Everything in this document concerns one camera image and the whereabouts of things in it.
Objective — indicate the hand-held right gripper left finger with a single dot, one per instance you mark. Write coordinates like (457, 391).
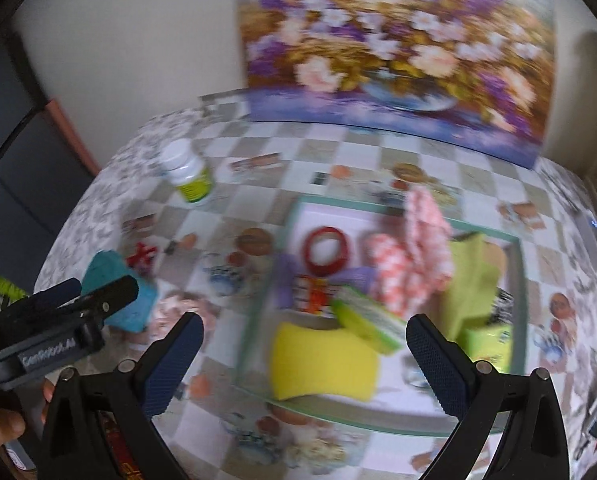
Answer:
(171, 360)

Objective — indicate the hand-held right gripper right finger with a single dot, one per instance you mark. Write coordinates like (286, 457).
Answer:
(438, 365)

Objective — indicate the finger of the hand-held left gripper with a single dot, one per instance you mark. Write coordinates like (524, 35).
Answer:
(118, 292)
(58, 291)

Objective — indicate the teal wipes case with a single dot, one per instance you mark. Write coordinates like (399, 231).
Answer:
(106, 265)

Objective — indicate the green tissue packet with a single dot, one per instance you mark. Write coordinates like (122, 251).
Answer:
(488, 345)

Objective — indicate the leopard print scrunchie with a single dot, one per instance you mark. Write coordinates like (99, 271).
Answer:
(503, 305)

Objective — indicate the lime green cloth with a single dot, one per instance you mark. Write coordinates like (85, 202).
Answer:
(468, 280)

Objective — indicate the pink white fuzzy cloth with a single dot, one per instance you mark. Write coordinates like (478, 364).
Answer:
(408, 270)

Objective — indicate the beige round puff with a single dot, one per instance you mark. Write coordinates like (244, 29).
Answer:
(498, 257)

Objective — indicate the teal rimmed white tray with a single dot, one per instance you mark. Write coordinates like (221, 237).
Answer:
(368, 240)

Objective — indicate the red tape roll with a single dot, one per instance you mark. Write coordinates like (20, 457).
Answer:
(308, 252)

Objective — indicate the person's left hand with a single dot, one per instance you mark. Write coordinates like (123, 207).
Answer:
(1, 427)

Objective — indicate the red hair clip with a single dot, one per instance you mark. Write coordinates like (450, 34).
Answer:
(143, 254)

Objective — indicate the pink floral fabric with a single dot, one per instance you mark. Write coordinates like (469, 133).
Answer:
(178, 312)

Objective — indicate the green printed packaging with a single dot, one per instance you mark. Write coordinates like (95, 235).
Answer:
(6, 285)

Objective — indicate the green yellow scrub sponge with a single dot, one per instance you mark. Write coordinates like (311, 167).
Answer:
(363, 320)

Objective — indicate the dark cabinet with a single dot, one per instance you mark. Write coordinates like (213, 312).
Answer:
(28, 185)

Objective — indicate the grey floral tablecloth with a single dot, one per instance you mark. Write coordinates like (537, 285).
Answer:
(123, 170)

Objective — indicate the white pill bottle green label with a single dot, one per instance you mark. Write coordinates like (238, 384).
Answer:
(188, 175)

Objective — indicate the orange gold packet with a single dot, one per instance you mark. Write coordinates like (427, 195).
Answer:
(316, 297)

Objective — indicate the checkered tablecloth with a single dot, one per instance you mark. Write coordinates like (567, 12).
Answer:
(378, 160)

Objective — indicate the floral painting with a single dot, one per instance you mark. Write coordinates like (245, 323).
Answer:
(393, 35)

